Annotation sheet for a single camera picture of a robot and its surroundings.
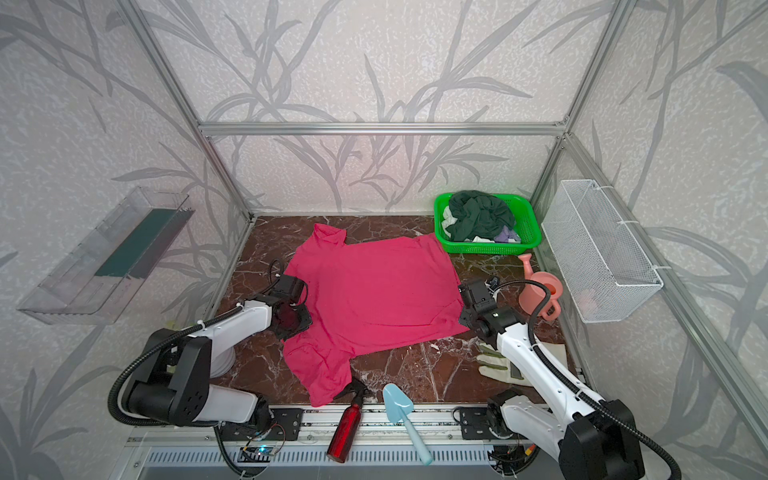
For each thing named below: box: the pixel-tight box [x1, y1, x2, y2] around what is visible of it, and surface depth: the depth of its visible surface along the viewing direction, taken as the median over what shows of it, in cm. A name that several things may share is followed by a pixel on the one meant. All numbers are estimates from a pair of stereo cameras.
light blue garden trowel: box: [383, 383, 433, 466], surface depth 77 cm
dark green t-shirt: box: [445, 190, 515, 242], surface depth 109 cm
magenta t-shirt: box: [283, 224, 470, 406], surface depth 96 cm
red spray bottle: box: [327, 377, 368, 463], surface depth 74 cm
